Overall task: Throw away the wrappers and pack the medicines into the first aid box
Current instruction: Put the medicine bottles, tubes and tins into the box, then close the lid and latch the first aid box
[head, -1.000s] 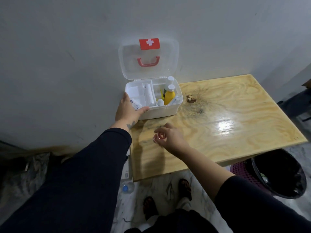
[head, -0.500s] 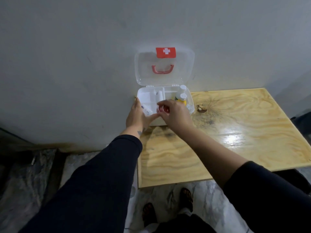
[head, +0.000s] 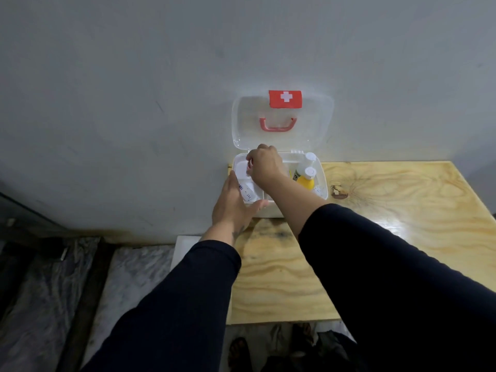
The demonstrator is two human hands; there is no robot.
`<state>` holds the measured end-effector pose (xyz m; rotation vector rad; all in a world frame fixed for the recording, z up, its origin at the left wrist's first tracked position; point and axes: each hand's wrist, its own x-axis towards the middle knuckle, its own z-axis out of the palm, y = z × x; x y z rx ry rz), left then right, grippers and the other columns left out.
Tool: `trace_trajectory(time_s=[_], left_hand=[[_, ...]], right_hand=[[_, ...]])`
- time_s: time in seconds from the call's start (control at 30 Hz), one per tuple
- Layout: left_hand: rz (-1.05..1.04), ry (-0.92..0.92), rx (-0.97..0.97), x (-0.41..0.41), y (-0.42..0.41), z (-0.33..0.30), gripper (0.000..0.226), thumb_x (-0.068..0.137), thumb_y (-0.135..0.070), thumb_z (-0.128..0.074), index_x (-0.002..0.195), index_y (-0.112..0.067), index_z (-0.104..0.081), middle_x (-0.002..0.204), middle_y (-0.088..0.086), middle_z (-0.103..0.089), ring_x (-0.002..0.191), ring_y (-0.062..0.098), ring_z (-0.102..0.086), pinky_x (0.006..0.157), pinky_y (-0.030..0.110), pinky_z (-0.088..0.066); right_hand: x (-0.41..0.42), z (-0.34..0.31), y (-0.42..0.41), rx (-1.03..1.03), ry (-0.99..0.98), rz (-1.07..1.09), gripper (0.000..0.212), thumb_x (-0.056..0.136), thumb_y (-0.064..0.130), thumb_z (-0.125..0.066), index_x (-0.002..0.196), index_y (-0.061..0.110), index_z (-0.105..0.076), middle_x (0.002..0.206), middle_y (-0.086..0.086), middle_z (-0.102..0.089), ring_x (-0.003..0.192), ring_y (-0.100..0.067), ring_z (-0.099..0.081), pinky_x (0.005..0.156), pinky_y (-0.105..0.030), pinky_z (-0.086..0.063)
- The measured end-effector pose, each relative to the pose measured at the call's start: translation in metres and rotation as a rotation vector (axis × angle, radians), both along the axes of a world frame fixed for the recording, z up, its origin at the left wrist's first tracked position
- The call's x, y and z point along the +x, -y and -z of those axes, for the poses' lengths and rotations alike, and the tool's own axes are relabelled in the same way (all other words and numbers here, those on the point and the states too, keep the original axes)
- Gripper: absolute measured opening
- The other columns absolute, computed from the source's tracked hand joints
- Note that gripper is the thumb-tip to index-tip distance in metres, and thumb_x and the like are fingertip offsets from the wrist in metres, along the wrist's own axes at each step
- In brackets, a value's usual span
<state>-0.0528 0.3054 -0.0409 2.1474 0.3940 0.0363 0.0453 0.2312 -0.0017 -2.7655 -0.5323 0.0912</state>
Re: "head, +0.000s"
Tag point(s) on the white first aid box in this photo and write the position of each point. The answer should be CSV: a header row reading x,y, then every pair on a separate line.
x,y
283,123

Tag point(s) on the person's right forearm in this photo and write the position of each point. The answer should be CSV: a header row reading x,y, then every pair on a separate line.
x,y
387,286

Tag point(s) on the wooden table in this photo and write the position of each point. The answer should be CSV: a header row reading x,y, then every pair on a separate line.
x,y
407,236

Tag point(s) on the person's sandal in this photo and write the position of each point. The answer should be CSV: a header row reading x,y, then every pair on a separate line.
x,y
302,337
239,354

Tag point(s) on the person's right sandal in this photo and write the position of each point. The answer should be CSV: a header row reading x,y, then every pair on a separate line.
x,y
302,337

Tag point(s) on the yellow bottle with white cap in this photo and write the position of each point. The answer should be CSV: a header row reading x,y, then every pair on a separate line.
x,y
306,182

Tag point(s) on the person's left forearm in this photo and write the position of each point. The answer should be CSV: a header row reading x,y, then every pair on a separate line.
x,y
174,313

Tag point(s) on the white bottle with green stripes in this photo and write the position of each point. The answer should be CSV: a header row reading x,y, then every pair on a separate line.
x,y
304,160

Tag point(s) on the person's left sandal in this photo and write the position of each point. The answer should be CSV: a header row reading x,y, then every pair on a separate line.
x,y
239,354

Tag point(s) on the person's left hand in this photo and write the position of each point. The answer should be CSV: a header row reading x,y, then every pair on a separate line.
x,y
232,211

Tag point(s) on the person's right hand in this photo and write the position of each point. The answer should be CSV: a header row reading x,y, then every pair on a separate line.
x,y
267,166

